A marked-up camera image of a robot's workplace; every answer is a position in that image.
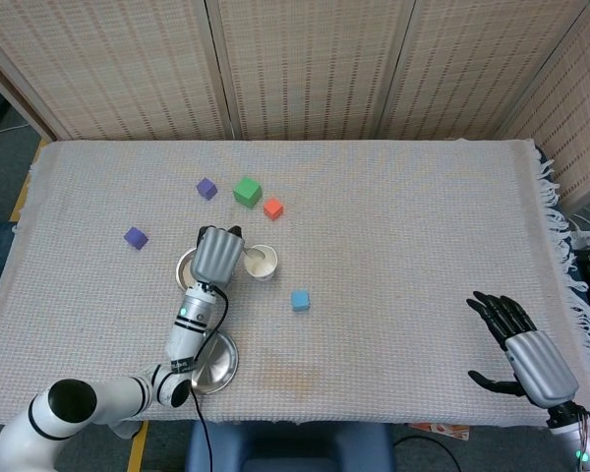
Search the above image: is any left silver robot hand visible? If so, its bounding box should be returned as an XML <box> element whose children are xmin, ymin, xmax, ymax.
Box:
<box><xmin>190</xmin><ymin>224</ymin><xmax>247</xmax><ymax>286</ymax></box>

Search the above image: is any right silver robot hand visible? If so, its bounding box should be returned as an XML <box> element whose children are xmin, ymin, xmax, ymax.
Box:
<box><xmin>465</xmin><ymin>290</ymin><xmax>580</xmax><ymax>409</ymax></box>

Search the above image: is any steel bowl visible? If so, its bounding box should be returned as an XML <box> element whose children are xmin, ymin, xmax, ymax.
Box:
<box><xmin>175</xmin><ymin>247</ymin><xmax>201</xmax><ymax>291</ymax></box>

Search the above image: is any white paper cup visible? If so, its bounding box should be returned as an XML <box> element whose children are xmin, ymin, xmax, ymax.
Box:
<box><xmin>243</xmin><ymin>244</ymin><xmax>280</xmax><ymax>282</ymax></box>

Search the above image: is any steel plate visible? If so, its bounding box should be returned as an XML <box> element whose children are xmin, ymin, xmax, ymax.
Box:
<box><xmin>190</xmin><ymin>331</ymin><xmax>240</xmax><ymax>396</ymax></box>

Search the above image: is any orange patterned packet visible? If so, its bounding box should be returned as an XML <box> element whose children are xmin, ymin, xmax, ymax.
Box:
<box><xmin>406</xmin><ymin>421</ymin><xmax>473</xmax><ymax>442</ymax></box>

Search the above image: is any green foam cube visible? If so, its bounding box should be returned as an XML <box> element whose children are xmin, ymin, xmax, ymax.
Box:
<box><xmin>232</xmin><ymin>176</ymin><xmax>264</xmax><ymax>208</ymax></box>

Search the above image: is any beige waffle tablecloth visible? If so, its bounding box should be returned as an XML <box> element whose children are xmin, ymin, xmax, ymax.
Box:
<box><xmin>0</xmin><ymin>137</ymin><xmax>590</xmax><ymax>429</ymax></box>

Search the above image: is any blue padded chair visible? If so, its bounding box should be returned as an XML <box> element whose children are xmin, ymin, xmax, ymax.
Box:
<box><xmin>184</xmin><ymin>420</ymin><xmax>394</xmax><ymax>472</ymax></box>

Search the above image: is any woven bamboo screen panel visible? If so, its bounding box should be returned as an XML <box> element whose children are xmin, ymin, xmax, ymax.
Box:
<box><xmin>378</xmin><ymin>0</ymin><xmax>590</xmax><ymax>142</ymax></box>
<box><xmin>0</xmin><ymin>0</ymin><xmax>232</xmax><ymax>142</ymax></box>
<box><xmin>496</xmin><ymin>0</ymin><xmax>590</xmax><ymax>212</ymax></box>
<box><xmin>206</xmin><ymin>0</ymin><xmax>417</xmax><ymax>142</ymax></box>

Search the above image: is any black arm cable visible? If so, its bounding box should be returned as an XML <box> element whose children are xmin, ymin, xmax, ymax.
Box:
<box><xmin>189</xmin><ymin>284</ymin><xmax>230</xmax><ymax>472</ymax></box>

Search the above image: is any black floor cable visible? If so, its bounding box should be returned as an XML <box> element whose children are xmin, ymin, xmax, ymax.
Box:
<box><xmin>391</xmin><ymin>432</ymin><xmax>466</xmax><ymax>472</ymax></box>

